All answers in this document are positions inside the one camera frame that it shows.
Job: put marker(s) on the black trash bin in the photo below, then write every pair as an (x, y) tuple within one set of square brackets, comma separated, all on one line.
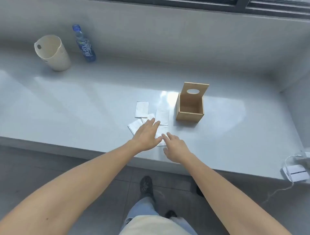
[(199, 191)]

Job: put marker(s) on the beige shirt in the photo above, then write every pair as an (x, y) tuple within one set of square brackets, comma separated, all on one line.
[(155, 226)]

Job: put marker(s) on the person's left forearm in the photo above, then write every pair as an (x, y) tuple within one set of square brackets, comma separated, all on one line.
[(72, 184)]

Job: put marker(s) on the black shoe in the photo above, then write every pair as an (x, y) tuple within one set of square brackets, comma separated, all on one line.
[(146, 185), (170, 214)]

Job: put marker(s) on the black right shoe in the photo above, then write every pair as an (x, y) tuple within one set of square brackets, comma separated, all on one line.
[(170, 214)]

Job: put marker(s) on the blue water bottle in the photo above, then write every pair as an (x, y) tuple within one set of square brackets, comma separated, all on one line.
[(87, 50)]

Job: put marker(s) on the person's right forearm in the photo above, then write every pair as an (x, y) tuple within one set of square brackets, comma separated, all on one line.
[(230, 198)]

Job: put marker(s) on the black window frame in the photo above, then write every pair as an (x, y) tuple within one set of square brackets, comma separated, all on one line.
[(266, 11)]

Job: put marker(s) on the person's right hand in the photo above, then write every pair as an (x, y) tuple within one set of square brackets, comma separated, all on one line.
[(176, 149)]

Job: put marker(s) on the person's left hand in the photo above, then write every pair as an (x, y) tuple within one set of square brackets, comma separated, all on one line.
[(145, 138)]

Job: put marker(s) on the white charger plug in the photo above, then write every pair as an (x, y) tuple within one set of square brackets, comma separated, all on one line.
[(306, 157)]

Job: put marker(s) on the black left shoe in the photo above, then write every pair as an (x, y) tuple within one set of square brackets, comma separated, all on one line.
[(146, 185)]

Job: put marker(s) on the cream plastic jug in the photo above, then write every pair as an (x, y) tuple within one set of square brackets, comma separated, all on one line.
[(57, 58)]

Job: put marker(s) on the wooden tissue box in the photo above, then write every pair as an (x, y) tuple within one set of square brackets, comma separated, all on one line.
[(189, 117)]

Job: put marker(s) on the white square device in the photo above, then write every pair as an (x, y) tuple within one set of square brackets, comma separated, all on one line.
[(296, 173)]

